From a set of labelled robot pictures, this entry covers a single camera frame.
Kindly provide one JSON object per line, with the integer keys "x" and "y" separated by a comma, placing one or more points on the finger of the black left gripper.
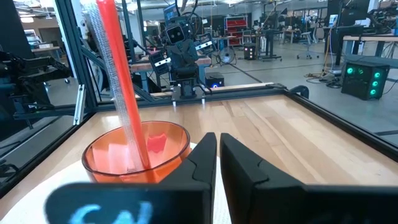
{"x": 206, "y": 44}
{"x": 160, "y": 62}

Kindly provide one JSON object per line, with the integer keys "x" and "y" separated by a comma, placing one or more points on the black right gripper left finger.
{"x": 186, "y": 193}

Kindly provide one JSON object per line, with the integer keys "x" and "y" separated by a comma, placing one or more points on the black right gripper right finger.
{"x": 264, "y": 199}

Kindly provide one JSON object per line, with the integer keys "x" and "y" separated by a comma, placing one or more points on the orange translucent plastic cup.
{"x": 105, "y": 161}

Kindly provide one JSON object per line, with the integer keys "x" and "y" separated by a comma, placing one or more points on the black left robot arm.
{"x": 188, "y": 82}

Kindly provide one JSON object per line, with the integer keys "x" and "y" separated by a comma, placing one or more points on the wooden workbench with blue legs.
{"x": 143, "y": 66}

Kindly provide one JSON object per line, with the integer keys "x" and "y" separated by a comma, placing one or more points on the round floor fan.
{"x": 227, "y": 55}

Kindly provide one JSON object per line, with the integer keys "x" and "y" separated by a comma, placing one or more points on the red bin rack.
{"x": 236, "y": 28}

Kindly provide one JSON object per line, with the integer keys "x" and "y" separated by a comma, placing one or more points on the black computer with blue light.
{"x": 214, "y": 80}

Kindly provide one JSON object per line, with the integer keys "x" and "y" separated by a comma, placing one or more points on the black tower with purple lights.
{"x": 249, "y": 51}

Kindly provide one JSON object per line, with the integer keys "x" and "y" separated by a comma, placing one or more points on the black standing desk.
{"x": 270, "y": 43}

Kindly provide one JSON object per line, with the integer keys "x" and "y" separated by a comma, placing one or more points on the grey office chair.
{"x": 308, "y": 43}

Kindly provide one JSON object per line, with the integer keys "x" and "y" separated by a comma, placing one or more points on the black corner clamp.
{"x": 300, "y": 91}

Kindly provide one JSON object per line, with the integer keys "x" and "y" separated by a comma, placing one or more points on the large dark monitor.
{"x": 348, "y": 12}

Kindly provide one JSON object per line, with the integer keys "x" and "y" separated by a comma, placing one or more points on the black computer with green lights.
{"x": 363, "y": 81}

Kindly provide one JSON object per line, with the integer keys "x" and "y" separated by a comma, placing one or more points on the round white woven placemat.
{"x": 31, "y": 193}

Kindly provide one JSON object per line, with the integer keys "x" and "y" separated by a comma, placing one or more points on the wooden desk with dark legs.
{"x": 370, "y": 39}

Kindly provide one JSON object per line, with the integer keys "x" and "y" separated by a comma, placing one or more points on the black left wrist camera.
{"x": 175, "y": 34}

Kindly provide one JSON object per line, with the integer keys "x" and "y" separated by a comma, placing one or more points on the black upright frame post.
{"x": 74, "y": 46}

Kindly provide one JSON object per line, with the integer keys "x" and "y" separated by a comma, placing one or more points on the silver aluminium bracket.
{"x": 79, "y": 104}

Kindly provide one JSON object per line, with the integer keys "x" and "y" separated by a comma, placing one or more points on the black table edge frame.
{"x": 342, "y": 119}

